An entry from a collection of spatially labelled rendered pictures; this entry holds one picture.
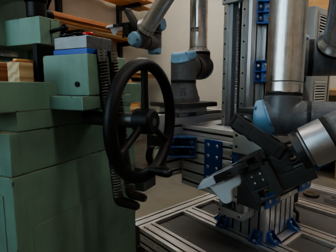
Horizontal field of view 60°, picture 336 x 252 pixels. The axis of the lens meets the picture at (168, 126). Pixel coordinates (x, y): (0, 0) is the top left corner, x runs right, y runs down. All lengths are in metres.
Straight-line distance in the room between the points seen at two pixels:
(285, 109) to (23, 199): 0.56
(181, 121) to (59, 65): 0.70
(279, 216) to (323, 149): 0.95
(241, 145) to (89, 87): 0.50
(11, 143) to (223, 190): 0.42
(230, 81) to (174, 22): 3.33
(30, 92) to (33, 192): 0.21
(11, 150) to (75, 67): 0.21
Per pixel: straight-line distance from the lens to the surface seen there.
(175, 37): 4.48
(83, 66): 0.65
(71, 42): 0.70
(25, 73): 0.68
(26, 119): 0.66
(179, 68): 1.30
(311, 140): 0.53
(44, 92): 0.69
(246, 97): 1.21
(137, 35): 1.48
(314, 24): 1.46
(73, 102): 0.65
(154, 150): 0.96
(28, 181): 0.69
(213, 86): 4.12
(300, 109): 0.63
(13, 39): 0.93
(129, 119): 0.68
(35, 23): 0.86
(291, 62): 0.64
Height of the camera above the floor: 0.89
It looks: 8 degrees down
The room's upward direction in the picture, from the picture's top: straight up
